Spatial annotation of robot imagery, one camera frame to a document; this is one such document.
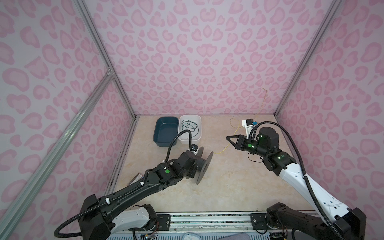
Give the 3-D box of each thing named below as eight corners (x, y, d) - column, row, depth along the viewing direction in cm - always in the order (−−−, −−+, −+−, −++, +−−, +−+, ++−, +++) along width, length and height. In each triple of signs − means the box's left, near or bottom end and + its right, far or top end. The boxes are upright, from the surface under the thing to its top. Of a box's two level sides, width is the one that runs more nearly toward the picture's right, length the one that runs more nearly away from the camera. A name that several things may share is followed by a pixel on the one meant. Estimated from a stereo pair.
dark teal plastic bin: (153, 147, 104) (150, 141, 99) (158, 122, 119) (156, 116, 114) (177, 147, 104) (175, 141, 99) (179, 122, 119) (178, 116, 114)
